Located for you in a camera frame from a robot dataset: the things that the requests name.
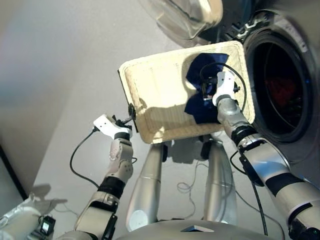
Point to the small black screen device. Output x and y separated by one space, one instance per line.
47 225

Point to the pale woven laundry basket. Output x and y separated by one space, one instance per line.
162 87

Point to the silver robot leg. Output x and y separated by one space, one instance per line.
220 185
145 190

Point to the dark blue cloth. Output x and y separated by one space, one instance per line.
200 110

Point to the silver robot torso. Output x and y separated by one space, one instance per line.
200 231

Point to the red cloth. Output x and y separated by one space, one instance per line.
280 91

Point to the grey washing machine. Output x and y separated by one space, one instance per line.
310 37

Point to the round glass washing machine door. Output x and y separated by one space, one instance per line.
185 17

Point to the black edged grey board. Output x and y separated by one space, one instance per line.
12 172

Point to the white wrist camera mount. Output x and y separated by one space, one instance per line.
107 126
225 85

